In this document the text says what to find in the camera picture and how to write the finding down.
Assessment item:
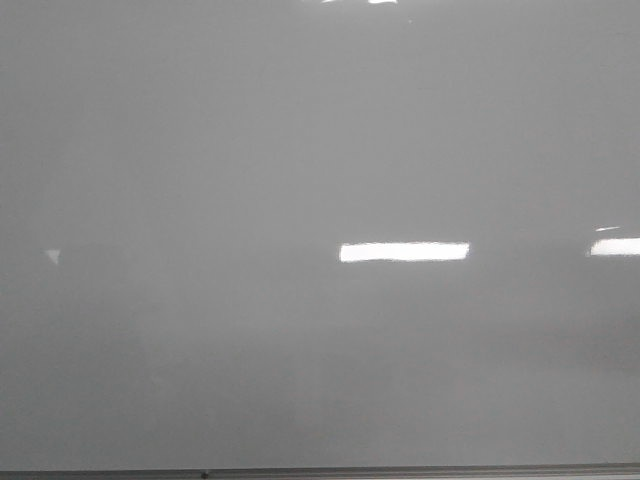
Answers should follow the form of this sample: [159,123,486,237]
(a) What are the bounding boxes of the white glossy whiteboard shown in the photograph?
[1,1,639,470]

